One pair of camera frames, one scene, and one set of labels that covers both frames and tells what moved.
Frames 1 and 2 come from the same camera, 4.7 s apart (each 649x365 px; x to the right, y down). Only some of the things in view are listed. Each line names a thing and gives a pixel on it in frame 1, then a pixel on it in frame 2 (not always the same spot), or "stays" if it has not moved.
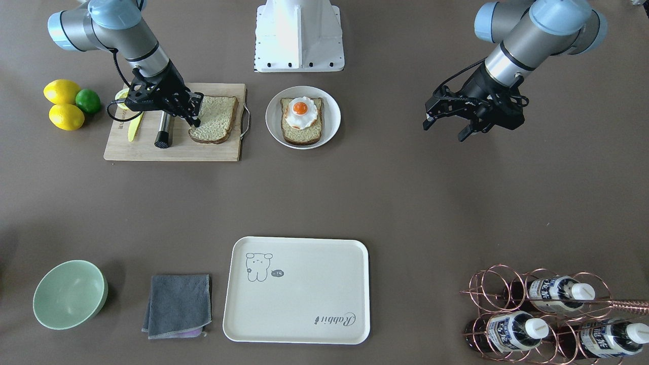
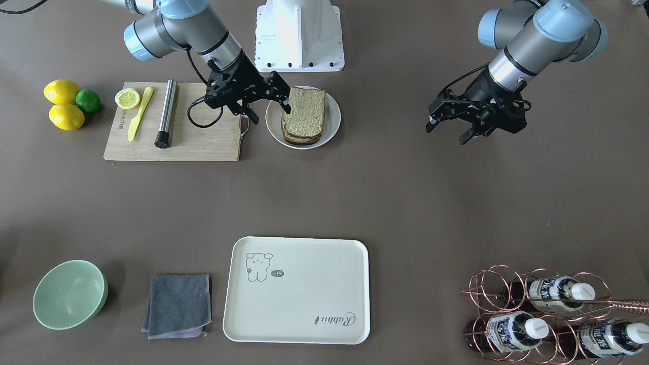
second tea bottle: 505,332 stays
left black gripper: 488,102 stays
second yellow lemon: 66,117 stays
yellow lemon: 61,91 stays
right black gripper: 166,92 to 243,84
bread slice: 217,115 to 307,114
